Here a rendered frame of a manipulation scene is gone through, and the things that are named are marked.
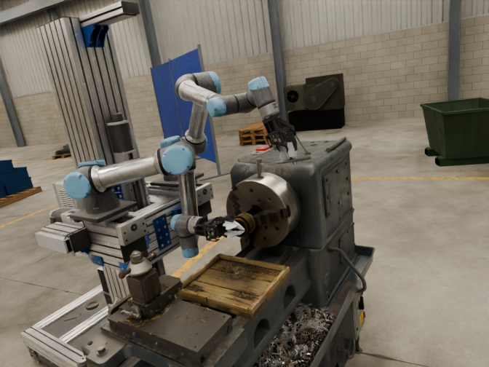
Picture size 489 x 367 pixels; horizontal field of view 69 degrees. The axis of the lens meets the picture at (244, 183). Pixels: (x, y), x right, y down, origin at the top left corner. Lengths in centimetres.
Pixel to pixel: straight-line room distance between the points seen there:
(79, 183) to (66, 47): 70
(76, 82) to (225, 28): 1126
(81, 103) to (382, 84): 1018
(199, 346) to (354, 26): 1103
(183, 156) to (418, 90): 1032
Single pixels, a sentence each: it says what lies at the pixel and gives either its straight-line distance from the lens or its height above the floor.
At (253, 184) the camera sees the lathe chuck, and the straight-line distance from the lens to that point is 149.
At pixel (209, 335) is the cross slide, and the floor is 97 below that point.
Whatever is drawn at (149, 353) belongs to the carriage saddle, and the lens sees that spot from 120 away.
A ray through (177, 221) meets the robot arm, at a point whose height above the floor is 110.
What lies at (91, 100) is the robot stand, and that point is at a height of 165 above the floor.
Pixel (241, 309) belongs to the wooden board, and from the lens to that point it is 128.
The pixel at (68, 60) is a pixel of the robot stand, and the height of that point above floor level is 184.
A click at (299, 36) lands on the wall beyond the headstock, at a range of 1199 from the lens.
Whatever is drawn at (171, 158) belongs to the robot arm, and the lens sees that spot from 143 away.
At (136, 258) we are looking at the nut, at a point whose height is 117.
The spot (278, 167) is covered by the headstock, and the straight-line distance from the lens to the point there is 162.
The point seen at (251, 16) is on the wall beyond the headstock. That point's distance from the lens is 1262.
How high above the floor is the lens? 164
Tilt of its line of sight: 16 degrees down
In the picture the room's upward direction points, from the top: 8 degrees counter-clockwise
